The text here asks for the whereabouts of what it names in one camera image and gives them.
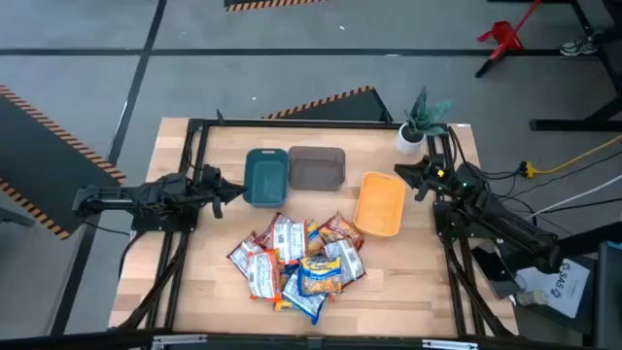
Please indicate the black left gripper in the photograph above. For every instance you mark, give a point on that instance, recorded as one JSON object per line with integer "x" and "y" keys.
{"x": 209, "y": 187}

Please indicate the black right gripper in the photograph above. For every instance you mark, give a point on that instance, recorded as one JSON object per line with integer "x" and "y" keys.
{"x": 437, "y": 175}

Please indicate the orange Maruchan noodle packet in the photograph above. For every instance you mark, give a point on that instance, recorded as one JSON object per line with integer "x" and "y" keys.
{"x": 240, "y": 257}
{"x": 265, "y": 274}
{"x": 283, "y": 305}

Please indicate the blue Maruchan noodle packet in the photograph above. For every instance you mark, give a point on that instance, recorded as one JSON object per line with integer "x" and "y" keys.
{"x": 321, "y": 276}
{"x": 303, "y": 304}
{"x": 314, "y": 238}

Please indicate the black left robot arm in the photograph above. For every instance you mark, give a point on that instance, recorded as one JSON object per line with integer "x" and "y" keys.
{"x": 146, "y": 197}

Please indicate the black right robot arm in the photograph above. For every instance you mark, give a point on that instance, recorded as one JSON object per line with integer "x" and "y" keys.
{"x": 510, "y": 233}

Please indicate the snake plant in white pot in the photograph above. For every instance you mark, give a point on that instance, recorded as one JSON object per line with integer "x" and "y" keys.
{"x": 410, "y": 138}

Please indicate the teal plastic bin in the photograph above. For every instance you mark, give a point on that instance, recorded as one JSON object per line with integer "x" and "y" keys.
{"x": 265, "y": 177}

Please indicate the yellow-orange plastic bin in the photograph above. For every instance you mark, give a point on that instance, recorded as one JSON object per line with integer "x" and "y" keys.
{"x": 379, "y": 204}

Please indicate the grey-brown plastic bin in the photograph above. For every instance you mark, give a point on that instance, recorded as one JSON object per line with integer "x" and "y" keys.
{"x": 316, "y": 167}

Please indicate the black hazard-striped floor mat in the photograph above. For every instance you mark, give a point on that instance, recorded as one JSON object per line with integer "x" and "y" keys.
{"x": 39, "y": 160}
{"x": 272, "y": 4}
{"x": 350, "y": 109}

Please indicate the red floor stand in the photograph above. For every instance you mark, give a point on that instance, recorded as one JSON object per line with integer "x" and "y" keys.
{"x": 505, "y": 36}

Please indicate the small beige bottle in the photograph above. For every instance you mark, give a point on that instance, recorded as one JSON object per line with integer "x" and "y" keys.
{"x": 532, "y": 297}

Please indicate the black front crossbeam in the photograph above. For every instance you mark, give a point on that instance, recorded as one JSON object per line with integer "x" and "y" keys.
{"x": 311, "y": 344}

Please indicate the white printed paper sheet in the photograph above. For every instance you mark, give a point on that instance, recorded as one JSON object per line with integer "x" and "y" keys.
{"x": 563, "y": 287}

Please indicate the black diagonal beam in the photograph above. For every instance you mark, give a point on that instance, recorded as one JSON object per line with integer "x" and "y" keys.
{"x": 593, "y": 238}

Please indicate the person's shoe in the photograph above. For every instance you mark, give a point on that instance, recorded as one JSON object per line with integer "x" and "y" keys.
{"x": 578, "y": 47}

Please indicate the black aluminium table frame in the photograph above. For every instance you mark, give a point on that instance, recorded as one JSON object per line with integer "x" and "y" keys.
{"x": 291, "y": 122}

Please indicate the black desk frame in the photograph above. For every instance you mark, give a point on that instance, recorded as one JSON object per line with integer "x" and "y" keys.
{"x": 559, "y": 125}

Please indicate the silver metal bracket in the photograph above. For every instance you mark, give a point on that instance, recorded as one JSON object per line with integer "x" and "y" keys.
{"x": 180, "y": 339}
{"x": 449, "y": 344}

